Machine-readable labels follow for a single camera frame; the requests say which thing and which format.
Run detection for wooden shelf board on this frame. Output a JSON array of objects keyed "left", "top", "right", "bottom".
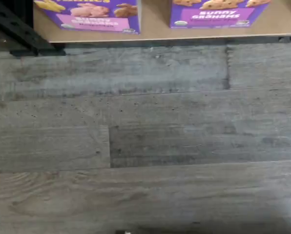
[{"left": 33, "top": 0, "right": 291, "bottom": 44}]

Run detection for black metal shelf rack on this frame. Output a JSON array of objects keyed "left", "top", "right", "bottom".
[{"left": 0, "top": 0, "right": 291, "bottom": 57}]

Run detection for purple box chocolate chip bunnies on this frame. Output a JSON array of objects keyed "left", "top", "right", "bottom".
[{"left": 169, "top": 0, "right": 271, "bottom": 29}]

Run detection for purple box pink patch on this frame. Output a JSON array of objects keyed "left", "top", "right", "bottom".
[{"left": 34, "top": 0, "right": 142, "bottom": 35}]

